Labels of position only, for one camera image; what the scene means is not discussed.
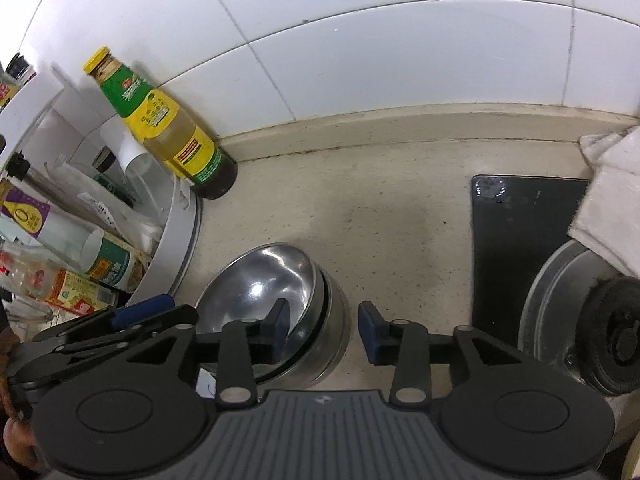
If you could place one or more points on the large steel bowl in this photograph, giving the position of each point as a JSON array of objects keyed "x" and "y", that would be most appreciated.
[{"x": 341, "y": 320}]

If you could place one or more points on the white cloth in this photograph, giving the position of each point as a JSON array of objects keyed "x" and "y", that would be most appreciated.
[{"x": 610, "y": 200}]

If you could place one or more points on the yellow-label vinegar bottle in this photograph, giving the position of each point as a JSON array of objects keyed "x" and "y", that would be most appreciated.
[{"x": 60, "y": 287}]

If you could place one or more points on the stove burner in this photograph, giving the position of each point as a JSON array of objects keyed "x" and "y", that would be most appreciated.
[{"x": 600, "y": 330}]

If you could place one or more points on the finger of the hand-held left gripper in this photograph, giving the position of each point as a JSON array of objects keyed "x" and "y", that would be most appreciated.
[
  {"x": 165, "y": 319},
  {"x": 142, "y": 310}
]

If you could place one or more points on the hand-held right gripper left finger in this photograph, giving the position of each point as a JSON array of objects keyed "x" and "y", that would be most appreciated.
[{"x": 277, "y": 327}]

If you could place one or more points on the white two-tier turntable rack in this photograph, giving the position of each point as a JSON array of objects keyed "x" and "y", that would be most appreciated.
[{"x": 172, "y": 255}]

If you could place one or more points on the person's left hand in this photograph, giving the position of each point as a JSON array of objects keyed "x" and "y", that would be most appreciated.
[{"x": 20, "y": 442}]

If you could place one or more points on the green and yellow-label bottle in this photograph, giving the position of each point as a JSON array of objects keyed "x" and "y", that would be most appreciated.
[{"x": 165, "y": 125}]

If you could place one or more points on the purple-label sauce bottle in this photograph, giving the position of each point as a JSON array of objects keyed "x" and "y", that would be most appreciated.
[{"x": 65, "y": 230}]

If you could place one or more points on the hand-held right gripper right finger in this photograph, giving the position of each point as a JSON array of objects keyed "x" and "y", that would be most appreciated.
[{"x": 371, "y": 330}]

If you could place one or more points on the black glass stove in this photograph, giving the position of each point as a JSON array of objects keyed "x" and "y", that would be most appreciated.
[{"x": 510, "y": 260}]

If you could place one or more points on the large white pink-flower plate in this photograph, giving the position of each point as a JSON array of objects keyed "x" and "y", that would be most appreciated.
[{"x": 206, "y": 383}]

